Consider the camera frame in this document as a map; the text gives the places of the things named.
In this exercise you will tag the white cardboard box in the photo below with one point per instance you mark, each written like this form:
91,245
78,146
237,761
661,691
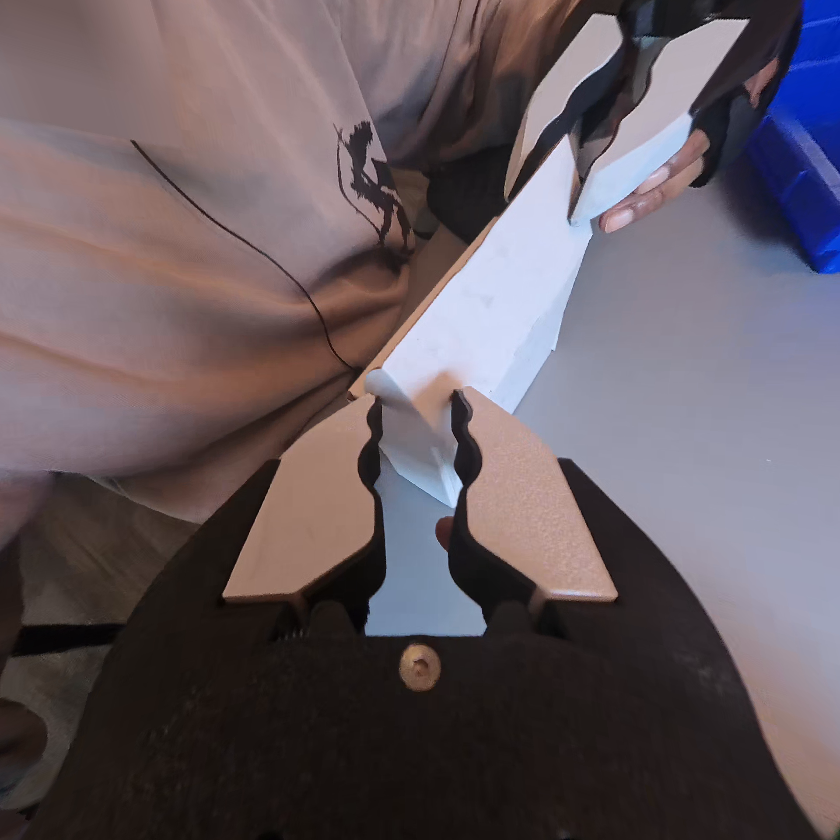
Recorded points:
485,308

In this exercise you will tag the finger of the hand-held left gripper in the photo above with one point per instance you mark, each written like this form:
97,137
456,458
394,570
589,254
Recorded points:
564,79
689,72

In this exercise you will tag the blue plastic bin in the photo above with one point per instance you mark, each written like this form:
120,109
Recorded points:
800,164

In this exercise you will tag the person's left hand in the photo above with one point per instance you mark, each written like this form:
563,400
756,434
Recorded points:
663,190

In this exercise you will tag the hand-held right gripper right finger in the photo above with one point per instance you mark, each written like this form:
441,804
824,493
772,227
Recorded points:
525,512

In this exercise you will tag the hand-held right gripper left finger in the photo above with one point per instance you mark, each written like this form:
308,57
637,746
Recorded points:
315,512

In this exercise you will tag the person's right hand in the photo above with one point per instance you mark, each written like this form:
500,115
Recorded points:
445,533

